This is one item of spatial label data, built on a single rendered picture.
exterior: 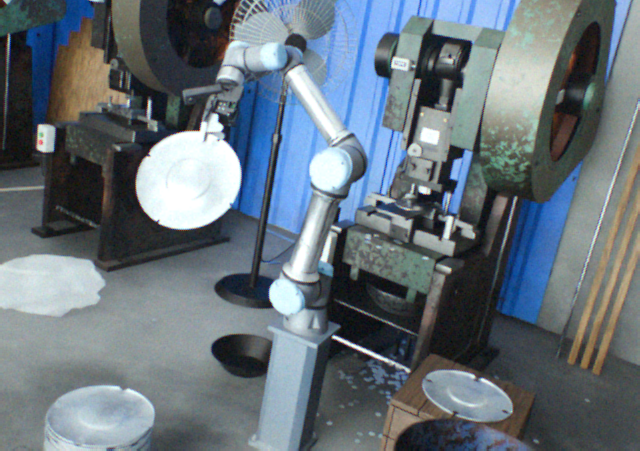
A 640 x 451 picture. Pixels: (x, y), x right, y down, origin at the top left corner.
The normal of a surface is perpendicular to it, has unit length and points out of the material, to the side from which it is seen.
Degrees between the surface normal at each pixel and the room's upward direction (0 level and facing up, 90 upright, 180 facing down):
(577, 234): 90
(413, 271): 90
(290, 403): 90
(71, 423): 0
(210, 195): 55
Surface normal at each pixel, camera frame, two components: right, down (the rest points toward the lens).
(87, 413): 0.18, -0.95
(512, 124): -0.56, 0.40
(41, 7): 0.85, 0.29
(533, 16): -0.37, -0.37
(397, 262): -0.54, 0.14
